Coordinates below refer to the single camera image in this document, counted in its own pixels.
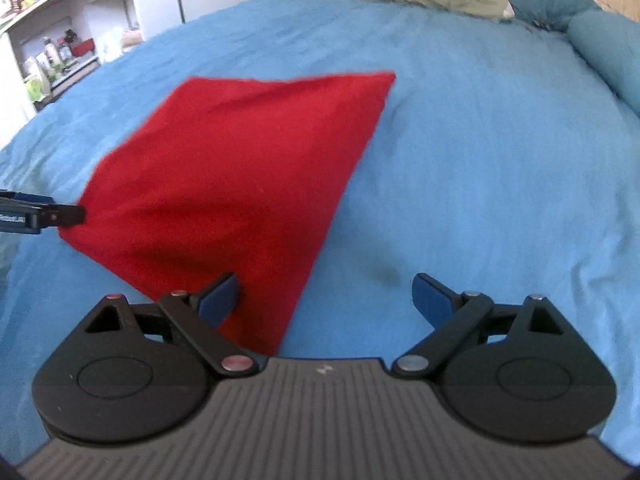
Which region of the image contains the white shelf desk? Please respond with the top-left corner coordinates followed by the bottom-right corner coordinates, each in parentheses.
top-left (1, 0), bottom-right (183, 144)

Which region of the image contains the red box on shelf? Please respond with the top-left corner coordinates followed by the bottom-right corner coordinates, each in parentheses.
top-left (70, 38), bottom-right (96, 58)

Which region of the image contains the red knit sweater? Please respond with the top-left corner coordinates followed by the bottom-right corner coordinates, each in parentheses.
top-left (60, 72), bottom-right (395, 356)

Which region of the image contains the blue folded duvet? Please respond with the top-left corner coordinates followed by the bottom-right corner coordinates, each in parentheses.
top-left (567, 10), bottom-right (639, 114)

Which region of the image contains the blue bed sheet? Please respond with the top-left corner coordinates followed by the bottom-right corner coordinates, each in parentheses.
top-left (1, 0), bottom-right (639, 463)

